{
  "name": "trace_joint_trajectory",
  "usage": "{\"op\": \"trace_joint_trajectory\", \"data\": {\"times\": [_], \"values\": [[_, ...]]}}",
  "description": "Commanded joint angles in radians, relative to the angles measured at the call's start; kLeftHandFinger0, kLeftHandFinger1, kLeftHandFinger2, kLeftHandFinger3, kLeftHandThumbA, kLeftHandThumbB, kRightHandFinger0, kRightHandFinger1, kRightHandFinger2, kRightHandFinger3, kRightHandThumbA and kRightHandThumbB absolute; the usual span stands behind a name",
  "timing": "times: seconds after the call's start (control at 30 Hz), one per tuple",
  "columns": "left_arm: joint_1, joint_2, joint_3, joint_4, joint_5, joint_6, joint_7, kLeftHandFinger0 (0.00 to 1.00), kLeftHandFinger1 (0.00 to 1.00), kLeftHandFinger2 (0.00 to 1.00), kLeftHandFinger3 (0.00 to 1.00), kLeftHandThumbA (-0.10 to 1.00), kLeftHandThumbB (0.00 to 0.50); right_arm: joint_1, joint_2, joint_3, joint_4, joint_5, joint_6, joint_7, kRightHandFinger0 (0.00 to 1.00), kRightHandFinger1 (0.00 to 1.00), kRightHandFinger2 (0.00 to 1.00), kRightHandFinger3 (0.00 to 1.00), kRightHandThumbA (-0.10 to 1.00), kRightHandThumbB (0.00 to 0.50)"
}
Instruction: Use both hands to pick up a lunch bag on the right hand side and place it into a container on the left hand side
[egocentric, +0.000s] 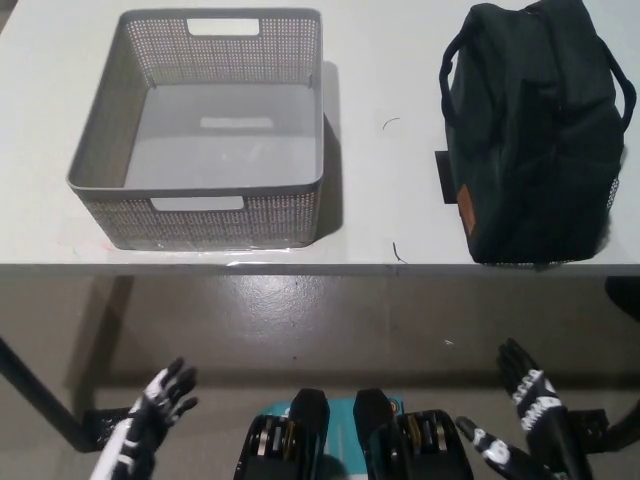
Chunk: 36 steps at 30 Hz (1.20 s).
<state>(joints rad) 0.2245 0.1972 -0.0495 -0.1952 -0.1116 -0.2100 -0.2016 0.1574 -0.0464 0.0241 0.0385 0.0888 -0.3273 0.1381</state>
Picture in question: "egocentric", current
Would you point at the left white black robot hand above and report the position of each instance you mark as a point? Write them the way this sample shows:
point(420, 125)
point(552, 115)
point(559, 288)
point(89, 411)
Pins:
point(145, 415)

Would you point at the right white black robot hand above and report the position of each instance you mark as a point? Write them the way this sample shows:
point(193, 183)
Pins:
point(542, 415)

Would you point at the dark green lunch bag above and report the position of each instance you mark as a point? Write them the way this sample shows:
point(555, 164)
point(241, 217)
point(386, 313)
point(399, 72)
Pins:
point(530, 150)

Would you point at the black metal table leg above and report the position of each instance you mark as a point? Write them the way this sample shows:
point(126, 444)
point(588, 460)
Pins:
point(625, 407)
point(45, 395)

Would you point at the grey perforated plastic basket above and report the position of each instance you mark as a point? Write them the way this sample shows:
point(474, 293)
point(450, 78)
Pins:
point(210, 220)

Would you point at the short black thread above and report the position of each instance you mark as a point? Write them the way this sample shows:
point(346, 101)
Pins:
point(397, 254)

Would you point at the black tape patch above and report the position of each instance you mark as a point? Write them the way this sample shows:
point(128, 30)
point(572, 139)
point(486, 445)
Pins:
point(445, 175)

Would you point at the thin curved black thread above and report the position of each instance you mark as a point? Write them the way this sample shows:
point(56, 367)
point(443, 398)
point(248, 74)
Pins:
point(391, 120)

